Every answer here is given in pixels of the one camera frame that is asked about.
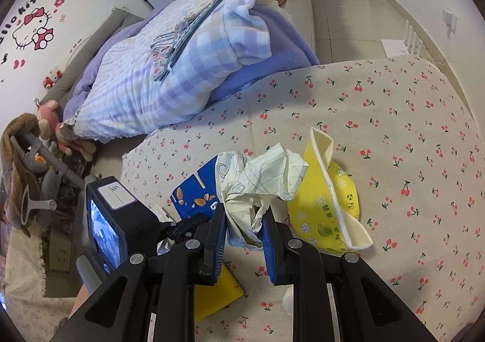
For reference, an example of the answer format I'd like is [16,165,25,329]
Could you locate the cartoon cat wall sticker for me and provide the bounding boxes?
[0,0,71,72]

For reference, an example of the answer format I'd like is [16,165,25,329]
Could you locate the white wall socket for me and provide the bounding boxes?
[441,9,459,38]

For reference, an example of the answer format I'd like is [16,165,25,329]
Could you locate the yellow paper bowl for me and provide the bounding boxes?
[286,127,374,254]

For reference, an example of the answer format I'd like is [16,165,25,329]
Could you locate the folded striped cloth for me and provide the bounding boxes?
[149,0,232,81]

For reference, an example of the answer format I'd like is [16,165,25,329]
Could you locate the pink plush toy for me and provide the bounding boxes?
[37,100,97,161]

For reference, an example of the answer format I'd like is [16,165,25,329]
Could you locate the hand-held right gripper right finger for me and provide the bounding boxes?
[261,211,433,342]

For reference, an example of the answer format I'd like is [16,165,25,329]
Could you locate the cardboard box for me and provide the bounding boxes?
[43,230,82,297]

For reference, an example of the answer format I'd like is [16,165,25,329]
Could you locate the blue plaid blanket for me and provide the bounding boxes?
[62,0,271,140]

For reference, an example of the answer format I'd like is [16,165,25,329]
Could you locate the cream lace cloth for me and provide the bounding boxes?
[0,230,82,331]

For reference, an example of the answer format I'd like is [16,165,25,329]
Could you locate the grey headboard cushion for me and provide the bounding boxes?
[45,7,131,102]

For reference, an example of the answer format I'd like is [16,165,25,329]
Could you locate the white slatted rack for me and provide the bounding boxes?
[403,20,425,58]

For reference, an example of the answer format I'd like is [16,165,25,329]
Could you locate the grey desk chair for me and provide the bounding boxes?
[9,132,95,221]

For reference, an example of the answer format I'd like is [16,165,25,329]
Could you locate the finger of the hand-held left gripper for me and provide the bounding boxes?
[158,212,216,250]

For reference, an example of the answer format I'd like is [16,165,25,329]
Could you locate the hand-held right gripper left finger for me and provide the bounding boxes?
[50,208,228,342]

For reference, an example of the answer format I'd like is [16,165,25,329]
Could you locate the brown blanket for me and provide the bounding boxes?
[0,113,42,238]

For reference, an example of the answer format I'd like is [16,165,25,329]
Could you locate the blue carton with orange print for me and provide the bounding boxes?
[170,154,222,221]

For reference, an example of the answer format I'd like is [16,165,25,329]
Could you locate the red and white plush toy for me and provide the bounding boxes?
[42,66,63,91]

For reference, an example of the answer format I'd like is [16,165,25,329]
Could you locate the white paper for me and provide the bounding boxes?
[214,142,309,250]

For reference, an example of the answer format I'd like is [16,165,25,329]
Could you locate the yellow packet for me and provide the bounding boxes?
[194,261,247,324]

